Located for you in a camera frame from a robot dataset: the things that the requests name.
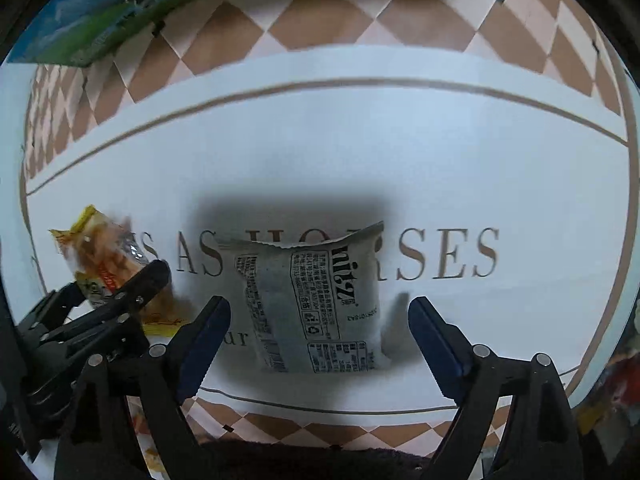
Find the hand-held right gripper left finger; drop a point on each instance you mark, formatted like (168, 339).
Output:
(200, 355)

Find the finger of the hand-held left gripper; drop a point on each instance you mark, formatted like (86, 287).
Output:
(140, 287)
(52, 307)

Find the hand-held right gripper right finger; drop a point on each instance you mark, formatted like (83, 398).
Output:
(440, 355)

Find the yellow clear snack packet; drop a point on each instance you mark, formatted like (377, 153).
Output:
(100, 255)

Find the grey white snack packet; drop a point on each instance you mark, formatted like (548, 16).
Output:
(310, 305)

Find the cardboard box with blue flap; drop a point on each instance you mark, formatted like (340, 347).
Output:
(150, 5)

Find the pile of colourful packets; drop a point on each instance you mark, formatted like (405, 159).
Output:
(605, 400)

